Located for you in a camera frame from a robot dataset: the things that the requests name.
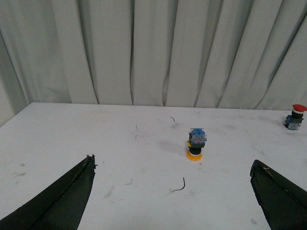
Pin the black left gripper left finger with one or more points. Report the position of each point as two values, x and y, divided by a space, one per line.
60 206

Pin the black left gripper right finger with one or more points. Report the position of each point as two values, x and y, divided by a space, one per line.
283 203

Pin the yellow push button switch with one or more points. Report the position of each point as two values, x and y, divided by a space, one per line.
196 142

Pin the grey curtain backdrop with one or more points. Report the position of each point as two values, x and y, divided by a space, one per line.
241 54

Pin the red push button switch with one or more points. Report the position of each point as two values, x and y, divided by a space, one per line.
294 120

